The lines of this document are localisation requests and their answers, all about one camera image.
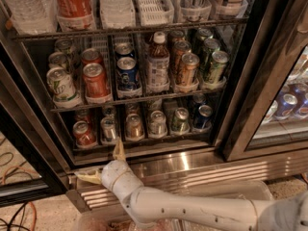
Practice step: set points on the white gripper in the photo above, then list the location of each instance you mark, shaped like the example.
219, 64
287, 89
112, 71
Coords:
112, 173

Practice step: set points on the silver redbull can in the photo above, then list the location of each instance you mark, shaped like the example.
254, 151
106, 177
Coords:
109, 132

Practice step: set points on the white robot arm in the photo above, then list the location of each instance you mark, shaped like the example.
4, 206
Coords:
146, 205

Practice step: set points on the red can bottom shelf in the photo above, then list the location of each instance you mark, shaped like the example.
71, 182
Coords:
84, 136

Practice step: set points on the gold can bottom shelf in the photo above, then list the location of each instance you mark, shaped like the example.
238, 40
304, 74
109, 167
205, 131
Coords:
133, 127

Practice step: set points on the silver white can bottom shelf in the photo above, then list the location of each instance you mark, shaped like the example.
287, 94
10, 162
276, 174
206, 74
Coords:
157, 124

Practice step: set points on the red soda can front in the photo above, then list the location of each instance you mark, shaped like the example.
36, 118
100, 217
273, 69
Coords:
96, 84

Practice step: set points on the red soda can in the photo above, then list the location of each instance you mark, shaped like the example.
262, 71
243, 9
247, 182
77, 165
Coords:
91, 56
96, 84

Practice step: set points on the green can bottom shelf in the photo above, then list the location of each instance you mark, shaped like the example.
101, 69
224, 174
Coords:
180, 121

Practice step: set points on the blue pepsi can front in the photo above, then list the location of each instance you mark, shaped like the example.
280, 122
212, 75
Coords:
127, 77

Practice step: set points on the blue pepsi can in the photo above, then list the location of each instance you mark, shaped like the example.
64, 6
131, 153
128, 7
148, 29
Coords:
127, 77
124, 49

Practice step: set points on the green white 7up can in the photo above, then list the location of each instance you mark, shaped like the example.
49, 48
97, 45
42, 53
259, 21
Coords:
65, 94

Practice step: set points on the steel fridge bottom grille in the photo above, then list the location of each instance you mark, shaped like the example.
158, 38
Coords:
178, 171

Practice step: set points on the blue can bottom shelf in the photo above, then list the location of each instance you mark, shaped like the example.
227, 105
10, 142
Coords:
202, 117

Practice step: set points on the red soda can rear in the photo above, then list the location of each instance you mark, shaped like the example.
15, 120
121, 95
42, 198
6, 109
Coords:
91, 56

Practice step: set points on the blue pepsi can rear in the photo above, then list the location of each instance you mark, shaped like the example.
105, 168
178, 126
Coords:
124, 49

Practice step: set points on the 7up can middle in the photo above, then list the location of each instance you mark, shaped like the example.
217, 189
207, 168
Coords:
58, 59

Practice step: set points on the orange gold can front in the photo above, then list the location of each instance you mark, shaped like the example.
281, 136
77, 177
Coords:
186, 79

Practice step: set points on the orange gold can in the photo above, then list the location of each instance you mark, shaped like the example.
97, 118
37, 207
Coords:
179, 48
186, 79

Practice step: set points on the orange gold can middle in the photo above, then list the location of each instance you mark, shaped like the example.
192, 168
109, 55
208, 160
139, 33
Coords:
179, 48

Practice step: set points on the green ginger ale can front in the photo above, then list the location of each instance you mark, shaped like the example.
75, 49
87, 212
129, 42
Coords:
215, 67

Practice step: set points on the green can middle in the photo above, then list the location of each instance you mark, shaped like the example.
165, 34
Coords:
210, 45

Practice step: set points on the white plastic shelf tray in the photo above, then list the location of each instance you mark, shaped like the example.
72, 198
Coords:
155, 12

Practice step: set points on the right glass fridge door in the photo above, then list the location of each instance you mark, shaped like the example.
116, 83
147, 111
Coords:
257, 131

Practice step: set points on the blue pepsi can right fridge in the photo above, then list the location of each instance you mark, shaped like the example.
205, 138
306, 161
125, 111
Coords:
286, 103

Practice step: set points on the left clear plastic bin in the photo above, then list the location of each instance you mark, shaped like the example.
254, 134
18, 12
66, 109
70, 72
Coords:
116, 219

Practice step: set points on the clear plastic bin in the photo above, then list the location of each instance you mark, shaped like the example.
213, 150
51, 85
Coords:
256, 190
116, 219

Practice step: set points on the brown tea bottle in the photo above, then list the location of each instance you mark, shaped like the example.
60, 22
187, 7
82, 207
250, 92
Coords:
157, 63

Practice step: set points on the right clear plastic bin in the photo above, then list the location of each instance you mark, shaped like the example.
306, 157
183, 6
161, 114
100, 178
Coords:
256, 190

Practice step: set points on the red coke bottle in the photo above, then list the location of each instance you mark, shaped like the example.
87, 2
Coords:
75, 15

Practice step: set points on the clear water bottle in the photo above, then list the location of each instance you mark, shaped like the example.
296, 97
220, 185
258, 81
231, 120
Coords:
33, 17

